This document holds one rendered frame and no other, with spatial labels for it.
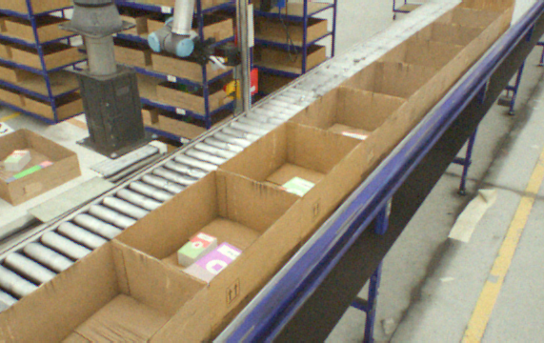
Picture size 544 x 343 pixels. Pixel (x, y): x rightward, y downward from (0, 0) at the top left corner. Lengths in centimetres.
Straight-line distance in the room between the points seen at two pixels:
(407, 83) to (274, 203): 117
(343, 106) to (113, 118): 94
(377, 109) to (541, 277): 137
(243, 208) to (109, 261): 42
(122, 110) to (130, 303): 112
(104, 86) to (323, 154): 94
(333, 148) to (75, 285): 91
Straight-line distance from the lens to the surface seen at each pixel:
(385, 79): 245
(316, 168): 180
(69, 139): 251
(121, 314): 132
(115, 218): 189
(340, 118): 214
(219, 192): 153
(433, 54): 278
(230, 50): 246
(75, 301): 128
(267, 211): 146
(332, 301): 169
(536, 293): 289
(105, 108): 223
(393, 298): 264
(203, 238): 143
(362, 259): 185
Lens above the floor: 179
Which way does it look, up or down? 30 degrees down
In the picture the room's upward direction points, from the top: 1 degrees counter-clockwise
